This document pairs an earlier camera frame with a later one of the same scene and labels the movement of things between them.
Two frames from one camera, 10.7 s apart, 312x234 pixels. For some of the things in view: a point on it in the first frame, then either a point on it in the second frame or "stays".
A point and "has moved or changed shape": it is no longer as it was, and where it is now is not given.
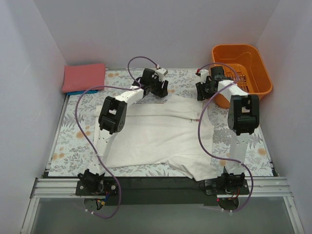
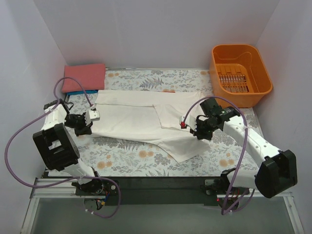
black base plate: x=143 y=191 stays
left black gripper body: x=161 y=86 to x=81 y=125
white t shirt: x=162 y=131 has moved or changed shape
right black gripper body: x=201 y=89 to x=199 y=127
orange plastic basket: x=243 y=66 stays
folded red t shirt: x=82 y=77 stays
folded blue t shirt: x=81 y=92 stays
